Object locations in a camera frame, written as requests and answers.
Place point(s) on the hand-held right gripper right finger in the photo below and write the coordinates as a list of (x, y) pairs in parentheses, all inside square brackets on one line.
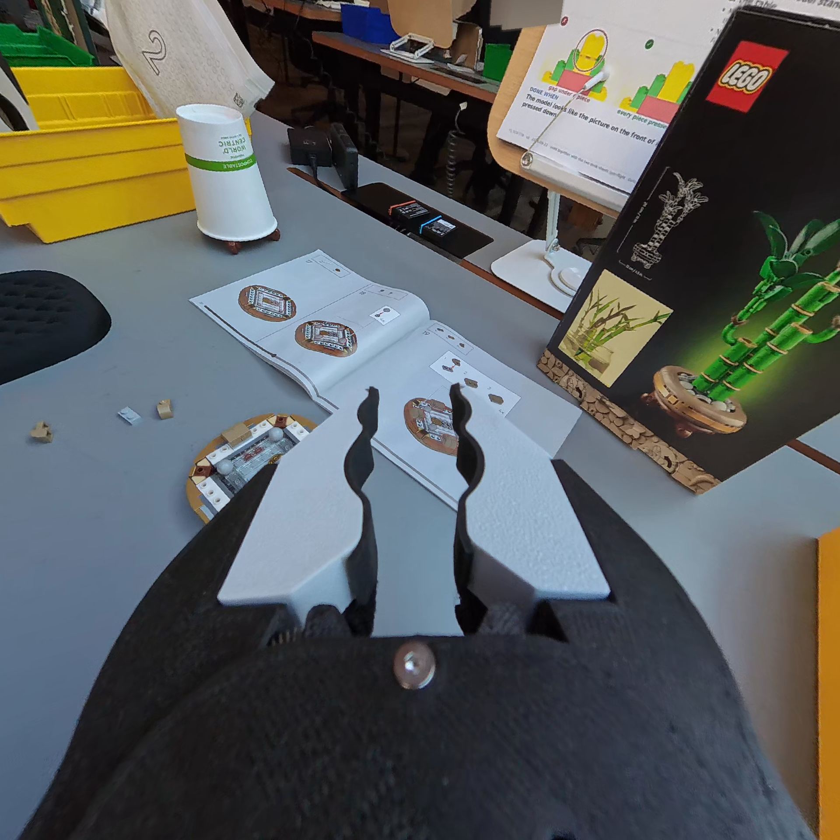
[(525, 525)]

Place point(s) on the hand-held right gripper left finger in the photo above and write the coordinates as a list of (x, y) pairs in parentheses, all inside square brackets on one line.
[(302, 525)]

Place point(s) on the round lego base build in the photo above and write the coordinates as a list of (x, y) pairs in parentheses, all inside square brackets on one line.
[(243, 453)]

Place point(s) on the dark tan lego brick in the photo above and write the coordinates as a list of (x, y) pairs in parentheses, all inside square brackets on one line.
[(41, 432)]

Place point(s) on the small tan lego brick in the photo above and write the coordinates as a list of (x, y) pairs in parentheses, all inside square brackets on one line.
[(165, 409)]

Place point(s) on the lego instruction booklet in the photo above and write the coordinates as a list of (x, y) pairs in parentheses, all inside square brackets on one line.
[(367, 341)]

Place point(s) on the small grey lego plate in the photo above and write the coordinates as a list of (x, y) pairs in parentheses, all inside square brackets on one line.
[(129, 415)]

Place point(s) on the brown lego piece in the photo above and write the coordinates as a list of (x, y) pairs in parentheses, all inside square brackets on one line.
[(234, 247)]

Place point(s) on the black lego set box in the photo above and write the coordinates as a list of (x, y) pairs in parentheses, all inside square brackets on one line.
[(722, 229)]

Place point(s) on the black tray with batteries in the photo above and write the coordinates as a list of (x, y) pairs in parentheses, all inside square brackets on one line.
[(459, 239)]

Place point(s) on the black battery blue stripe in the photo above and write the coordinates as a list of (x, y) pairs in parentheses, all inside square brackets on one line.
[(438, 228)]

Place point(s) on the black textured wrist rest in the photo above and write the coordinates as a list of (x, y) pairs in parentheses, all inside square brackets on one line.
[(46, 321)]

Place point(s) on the black battery orange stripe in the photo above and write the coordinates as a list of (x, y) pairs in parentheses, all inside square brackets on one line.
[(408, 213)]

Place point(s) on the white paper cup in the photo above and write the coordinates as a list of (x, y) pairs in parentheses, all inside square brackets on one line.
[(226, 190)]

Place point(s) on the black power adapter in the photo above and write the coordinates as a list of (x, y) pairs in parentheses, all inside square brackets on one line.
[(308, 145)]

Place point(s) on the wooden clipboard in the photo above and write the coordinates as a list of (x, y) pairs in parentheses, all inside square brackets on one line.
[(508, 131)]

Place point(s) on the yellow plastic storage bin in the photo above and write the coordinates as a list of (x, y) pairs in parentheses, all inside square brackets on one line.
[(79, 98), (92, 190)]

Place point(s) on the printed instruction sheet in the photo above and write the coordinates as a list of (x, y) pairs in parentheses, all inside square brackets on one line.
[(590, 131)]

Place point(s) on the green box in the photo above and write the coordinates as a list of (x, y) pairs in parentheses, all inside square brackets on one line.
[(499, 62)]

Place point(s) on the background desk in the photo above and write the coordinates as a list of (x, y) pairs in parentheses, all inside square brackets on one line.
[(367, 52)]

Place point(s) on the white paper bag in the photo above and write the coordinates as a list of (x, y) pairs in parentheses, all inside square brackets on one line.
[(190, 59)]

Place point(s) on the blue plastic bin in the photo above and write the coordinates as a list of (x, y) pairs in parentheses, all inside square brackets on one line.
[(367, 23)]

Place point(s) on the cardboard piece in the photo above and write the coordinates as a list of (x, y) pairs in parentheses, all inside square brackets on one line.
[(420, 16)]

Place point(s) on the green plastic bin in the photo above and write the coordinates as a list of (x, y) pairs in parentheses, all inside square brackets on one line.
[(39, 49)]

